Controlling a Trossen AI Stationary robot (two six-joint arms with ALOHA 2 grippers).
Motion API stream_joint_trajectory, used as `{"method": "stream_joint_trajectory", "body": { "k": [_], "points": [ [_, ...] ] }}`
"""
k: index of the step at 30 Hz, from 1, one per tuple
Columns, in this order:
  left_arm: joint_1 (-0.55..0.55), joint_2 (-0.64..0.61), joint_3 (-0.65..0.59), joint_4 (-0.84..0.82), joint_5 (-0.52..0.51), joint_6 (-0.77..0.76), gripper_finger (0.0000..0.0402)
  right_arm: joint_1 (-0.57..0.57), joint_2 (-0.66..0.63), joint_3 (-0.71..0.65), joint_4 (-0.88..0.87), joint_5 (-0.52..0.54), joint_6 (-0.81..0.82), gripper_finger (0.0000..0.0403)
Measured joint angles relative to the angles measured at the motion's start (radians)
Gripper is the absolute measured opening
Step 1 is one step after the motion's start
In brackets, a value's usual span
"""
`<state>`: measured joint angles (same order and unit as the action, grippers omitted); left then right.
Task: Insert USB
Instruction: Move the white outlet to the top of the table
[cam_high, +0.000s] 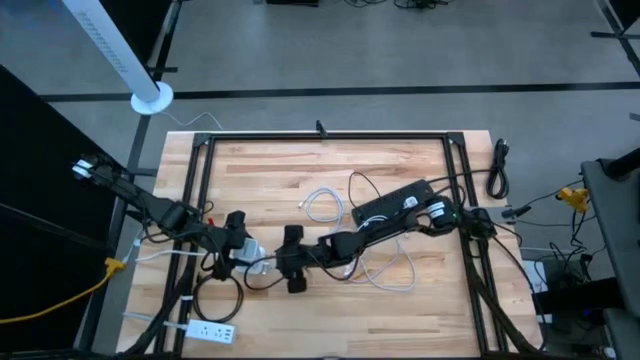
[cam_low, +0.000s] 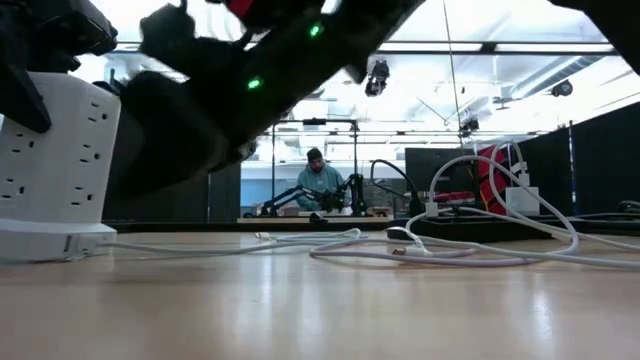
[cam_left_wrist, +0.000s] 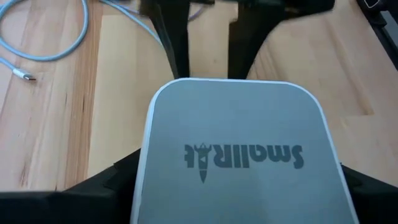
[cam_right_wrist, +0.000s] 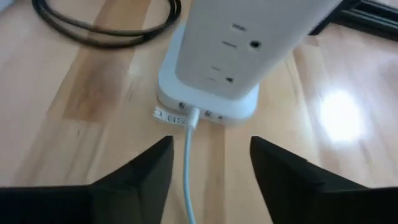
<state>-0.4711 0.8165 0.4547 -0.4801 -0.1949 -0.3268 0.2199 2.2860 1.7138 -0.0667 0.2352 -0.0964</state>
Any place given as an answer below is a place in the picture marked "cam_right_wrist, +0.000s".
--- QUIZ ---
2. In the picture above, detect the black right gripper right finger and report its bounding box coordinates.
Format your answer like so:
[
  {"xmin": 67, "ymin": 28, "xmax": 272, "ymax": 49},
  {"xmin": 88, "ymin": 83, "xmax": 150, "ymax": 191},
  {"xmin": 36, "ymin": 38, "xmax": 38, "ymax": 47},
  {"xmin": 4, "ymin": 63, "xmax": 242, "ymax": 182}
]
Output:
[{"xmin": 249, "ymin": 136, "xmax": 398, "ymax": 224}]

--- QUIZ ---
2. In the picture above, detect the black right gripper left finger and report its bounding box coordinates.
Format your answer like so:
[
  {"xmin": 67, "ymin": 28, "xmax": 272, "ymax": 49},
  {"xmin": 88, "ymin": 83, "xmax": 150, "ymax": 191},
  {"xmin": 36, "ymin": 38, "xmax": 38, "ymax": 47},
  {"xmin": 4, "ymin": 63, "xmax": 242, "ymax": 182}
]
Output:
[{"xmin": 0, "ymin": 135, "xmax": 175, "ymax": 224}]

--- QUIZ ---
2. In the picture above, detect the white USB cable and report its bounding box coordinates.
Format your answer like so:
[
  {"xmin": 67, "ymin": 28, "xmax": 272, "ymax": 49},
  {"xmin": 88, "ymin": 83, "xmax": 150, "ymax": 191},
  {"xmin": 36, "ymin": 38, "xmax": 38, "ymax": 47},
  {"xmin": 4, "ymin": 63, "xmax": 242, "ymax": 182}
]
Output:
[{"xmin": 181, "ymin": 106, "xmax": 202, "ymax": 224}]

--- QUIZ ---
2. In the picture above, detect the thick black cable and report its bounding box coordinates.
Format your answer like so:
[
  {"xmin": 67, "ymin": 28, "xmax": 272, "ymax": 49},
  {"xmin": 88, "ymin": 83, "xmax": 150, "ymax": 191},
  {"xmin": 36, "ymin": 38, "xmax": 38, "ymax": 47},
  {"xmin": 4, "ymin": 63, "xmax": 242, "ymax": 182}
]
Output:
[{"xmin": 30, "ymin": 0, "xmax": 183, "ymax": 50}]

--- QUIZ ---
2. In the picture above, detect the white tower power strip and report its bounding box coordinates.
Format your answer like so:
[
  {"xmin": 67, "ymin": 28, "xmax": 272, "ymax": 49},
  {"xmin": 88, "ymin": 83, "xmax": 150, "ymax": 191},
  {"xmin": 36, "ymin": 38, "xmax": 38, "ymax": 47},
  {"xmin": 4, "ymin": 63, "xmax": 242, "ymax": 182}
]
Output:
[{"xmin": 154, "ymin": 0, "xmax": 345, "ymax": 128}]

